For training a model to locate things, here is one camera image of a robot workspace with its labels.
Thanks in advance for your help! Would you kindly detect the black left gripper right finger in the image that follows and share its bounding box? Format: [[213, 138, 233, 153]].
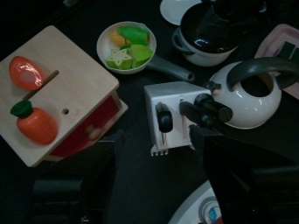
[[189, 124, 267, 224]]

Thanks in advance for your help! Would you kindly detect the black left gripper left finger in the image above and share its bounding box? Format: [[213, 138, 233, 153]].
[[81, 130, 127, 224]]

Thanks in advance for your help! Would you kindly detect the toy carrot with green top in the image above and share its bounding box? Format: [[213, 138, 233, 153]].
[[10, 100, 60, 146]]

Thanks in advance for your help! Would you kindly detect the white knife block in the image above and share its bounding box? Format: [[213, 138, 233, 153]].
[[143, 80, 214, 152]]

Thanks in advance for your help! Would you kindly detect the wooden box with red drawer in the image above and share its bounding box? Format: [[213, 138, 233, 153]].
[[0, 24, 130, 168]]

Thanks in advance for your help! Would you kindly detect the toy star fruit slice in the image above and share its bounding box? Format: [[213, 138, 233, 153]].
[[105, 48, 135, 71]]

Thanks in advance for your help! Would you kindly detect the orange toy fruit half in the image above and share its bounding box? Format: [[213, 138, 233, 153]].
[[8, 55, 44, 92]]

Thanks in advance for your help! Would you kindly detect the green toy vegetable piece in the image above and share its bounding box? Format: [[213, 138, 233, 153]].
[[117, 25, 151, 47], [125, 43, 155, 69]]

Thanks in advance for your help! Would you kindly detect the pink tray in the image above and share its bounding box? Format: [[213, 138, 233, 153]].
[[254, 23, 299, 101]]

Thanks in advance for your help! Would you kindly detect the yellow orange toy food piece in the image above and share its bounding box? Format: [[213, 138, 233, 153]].
[[107, 28, 129, 49]]

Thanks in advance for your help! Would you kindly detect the white round plate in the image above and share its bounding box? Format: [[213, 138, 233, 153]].
[[159, 0, 203, 26]]

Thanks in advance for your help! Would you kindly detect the black toy knife handle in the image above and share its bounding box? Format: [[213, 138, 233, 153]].
[[179, 101, 215, 130], [193, 92, 234, 123]]

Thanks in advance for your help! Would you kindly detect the toy fork with black handle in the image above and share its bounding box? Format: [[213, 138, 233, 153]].
[[150, 101, 174, 158]]

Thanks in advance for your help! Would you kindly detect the white kettle with black handle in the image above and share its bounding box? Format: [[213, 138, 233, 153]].
[[205, 57, 299, 130]]

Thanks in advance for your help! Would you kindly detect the white pan with grey handle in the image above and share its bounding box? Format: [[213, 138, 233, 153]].
[[97, 20, 197, 83]]

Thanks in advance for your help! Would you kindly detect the white pot with grey handles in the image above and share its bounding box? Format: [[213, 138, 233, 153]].
[[173, 25, 239, 68]]

